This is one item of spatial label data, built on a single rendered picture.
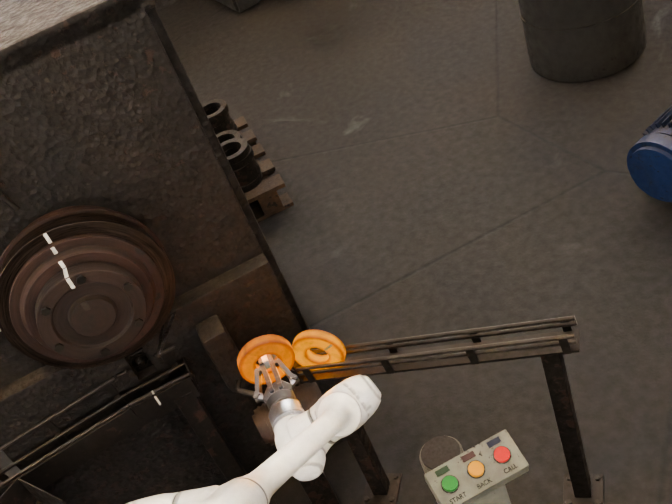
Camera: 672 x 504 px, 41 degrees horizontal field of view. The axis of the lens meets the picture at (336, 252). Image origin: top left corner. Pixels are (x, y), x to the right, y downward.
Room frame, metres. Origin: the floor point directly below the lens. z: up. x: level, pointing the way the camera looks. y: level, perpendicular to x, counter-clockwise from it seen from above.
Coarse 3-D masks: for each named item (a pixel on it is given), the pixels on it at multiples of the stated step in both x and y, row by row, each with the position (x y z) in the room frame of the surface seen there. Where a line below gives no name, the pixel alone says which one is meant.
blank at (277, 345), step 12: (264, 336) 1.78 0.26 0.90; (276, 336) 1.78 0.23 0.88; (252, 348) 1.76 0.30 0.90; (264, 348) 1.76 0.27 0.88; (276, 348) 1.76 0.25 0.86; (288, 348) 1.76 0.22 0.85; (240, 360) 1.76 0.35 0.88; (252, 360) 1.76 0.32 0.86; (288, 360) 1.76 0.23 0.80; (240, 372) 1.75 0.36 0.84; (252, 372) 1.76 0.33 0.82
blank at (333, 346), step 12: (300, 336) 1.86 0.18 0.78; (312, 336) 1.84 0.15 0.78; (324, 336) 1.83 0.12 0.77; (300, 348) 1.86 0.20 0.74; (324, 348) 1.82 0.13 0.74; (336, 348) 1.81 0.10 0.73; (300, 360) 1.87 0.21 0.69; (312, 360) 1.85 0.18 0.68; (324, 360) 1.84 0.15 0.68; (336, 360) 1.82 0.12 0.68
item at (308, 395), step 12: (300, 384) 1.94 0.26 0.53; (312, 384) 1.91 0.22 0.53; (300, 396) 1.89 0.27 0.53; (312, 396) 1.87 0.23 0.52; (264, 408) 1.89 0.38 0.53; (264, 420) 1.86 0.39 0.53; (264, 432) 1.83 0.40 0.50; (312, 480) 1.84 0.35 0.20; (324, 480) 1.85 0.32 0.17; (312, 492) 1.84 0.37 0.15; (324, 492) 1.85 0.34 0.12
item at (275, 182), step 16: (208, 112) 4.31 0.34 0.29; (224, 112) 4.18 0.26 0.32; (224, 128) 4.17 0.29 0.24; (240, 128) 4.31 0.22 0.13; (224, 144) 3.84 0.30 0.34; (240, 144) 3.79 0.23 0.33; (256, 144) 4.06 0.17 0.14; (240, 160) 3.69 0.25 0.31; (256, 160) 3.95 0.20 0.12; (240, 176) 3.68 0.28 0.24; (256, 176) 3.71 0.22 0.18; (272, 176) 3.71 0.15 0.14; (256, 192) 3.63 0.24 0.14; (272, 192) 3.61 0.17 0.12; (256, 208) 3.69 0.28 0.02; (272, 208) 3.61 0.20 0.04
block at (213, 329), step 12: (204, 324) 2.05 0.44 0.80; (216, 324) 2.03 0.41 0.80; (204, 336) 2.00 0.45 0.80; (216, 336) 1.98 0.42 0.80; (228, 336) 1.99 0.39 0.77; (216, 348) 1.98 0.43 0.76; (228, 348) 1.98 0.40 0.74; (216, 360) 1.98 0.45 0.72; (228, 360) 1.98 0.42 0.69; (228, 372) 1.98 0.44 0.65; (228, 384) 1.98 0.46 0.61
